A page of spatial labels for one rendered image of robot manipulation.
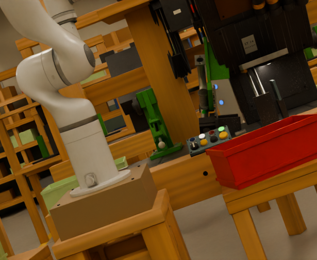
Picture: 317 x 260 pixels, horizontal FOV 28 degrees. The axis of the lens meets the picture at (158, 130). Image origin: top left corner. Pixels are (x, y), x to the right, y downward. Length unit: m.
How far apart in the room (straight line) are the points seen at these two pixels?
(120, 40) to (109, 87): 6.57
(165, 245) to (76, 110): 0.45
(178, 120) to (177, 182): 0.63
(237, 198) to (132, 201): 0.31
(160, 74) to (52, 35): 1.02
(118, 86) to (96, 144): 1.03
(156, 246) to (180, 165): 0.46
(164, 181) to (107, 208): 0.43
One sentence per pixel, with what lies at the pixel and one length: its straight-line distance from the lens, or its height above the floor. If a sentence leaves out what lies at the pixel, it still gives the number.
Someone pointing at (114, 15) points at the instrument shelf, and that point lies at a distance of 2.68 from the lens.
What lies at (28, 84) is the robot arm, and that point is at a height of 1.29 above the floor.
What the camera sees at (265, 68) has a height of 1.08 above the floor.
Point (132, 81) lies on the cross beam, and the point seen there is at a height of 1.23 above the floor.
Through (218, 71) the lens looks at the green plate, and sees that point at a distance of 2.38.
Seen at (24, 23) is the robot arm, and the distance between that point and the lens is 1.79.
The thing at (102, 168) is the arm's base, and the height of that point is 0.99.
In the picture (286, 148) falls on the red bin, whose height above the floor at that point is 0.86.
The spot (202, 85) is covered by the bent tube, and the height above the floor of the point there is 1.11.
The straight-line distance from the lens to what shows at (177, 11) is 2.66.
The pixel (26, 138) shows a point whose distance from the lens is 12.02.
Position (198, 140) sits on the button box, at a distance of 2.20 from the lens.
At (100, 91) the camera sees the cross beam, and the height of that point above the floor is 1.24.
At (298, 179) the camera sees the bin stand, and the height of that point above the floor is 0.77.
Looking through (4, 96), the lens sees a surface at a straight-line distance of 12.12.
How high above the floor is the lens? 1.14
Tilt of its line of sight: 3 degrees down
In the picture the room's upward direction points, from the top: 21 degrees counter-clockwise
